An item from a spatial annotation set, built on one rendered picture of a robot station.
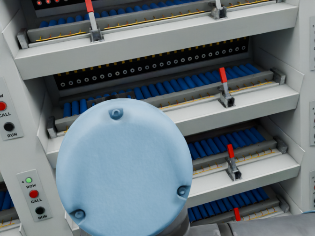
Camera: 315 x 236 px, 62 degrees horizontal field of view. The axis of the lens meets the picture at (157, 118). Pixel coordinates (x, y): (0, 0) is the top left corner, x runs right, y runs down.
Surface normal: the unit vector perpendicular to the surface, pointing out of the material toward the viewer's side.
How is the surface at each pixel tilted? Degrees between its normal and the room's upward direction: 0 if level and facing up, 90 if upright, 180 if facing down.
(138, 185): 74
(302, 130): 90
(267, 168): 19
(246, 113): 109
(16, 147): 90
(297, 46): 90
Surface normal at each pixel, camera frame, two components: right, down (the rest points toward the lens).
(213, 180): -0.10, -0.80
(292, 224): -0.17, -0.97
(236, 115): 0.25, 0.55
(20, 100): 0.21, 0.26
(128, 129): 0.15, 0.01
